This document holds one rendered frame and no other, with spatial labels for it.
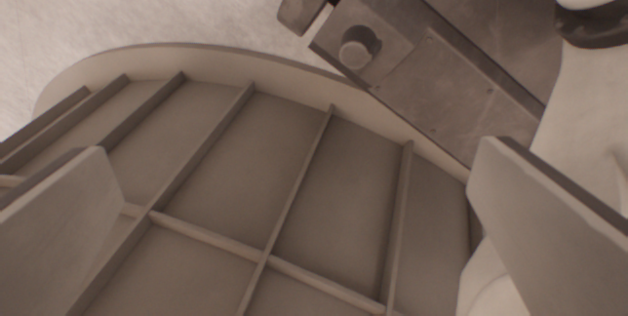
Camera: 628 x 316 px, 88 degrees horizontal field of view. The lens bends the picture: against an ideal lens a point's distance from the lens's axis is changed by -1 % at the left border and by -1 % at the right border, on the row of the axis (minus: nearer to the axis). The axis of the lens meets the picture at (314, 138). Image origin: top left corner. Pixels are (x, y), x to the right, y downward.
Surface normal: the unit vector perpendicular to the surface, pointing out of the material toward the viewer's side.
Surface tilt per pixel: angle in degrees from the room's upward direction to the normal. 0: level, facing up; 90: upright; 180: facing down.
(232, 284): 90
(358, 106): 0
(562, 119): 90
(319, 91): 0
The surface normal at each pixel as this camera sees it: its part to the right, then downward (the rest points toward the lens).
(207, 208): 0.11, -0.71
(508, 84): 0.15, 0.10
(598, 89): -0.80, -0.57
